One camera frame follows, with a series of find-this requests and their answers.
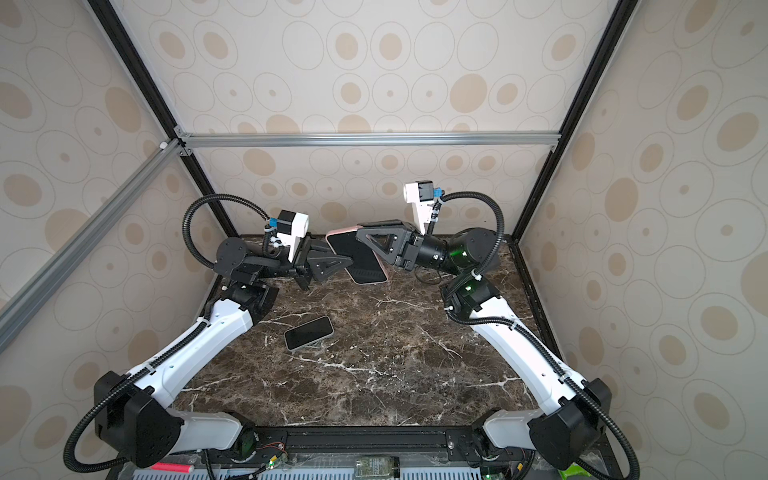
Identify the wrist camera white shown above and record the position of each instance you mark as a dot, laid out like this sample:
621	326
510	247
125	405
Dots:
425	199
286	231

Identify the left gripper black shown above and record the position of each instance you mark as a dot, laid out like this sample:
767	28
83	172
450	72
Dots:
317	263

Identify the horizontal aluminium rail back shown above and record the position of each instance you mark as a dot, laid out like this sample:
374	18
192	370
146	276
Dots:
381	139

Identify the small circuit board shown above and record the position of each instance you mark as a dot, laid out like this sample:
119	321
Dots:
377	468

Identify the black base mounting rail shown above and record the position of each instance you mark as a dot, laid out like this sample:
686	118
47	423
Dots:
425	452

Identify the phone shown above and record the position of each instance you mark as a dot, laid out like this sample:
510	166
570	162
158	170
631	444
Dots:
366	268
308	333

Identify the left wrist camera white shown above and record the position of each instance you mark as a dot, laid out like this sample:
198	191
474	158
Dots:
286	231

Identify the pink marker pen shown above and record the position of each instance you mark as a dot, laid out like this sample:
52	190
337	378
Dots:
173	468

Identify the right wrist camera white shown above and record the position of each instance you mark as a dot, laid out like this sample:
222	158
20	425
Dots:
425	199

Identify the phone in clear case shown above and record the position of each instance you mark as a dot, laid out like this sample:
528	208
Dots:
308	333

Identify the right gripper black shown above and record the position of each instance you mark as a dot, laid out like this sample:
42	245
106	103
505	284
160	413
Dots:
395	240

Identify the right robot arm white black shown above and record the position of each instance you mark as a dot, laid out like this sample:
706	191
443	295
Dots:
564	426

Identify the diagonal aluminium rail left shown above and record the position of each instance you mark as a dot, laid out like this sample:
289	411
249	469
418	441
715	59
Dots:
23	307

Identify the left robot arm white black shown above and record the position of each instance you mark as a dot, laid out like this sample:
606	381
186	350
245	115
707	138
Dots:
135	414

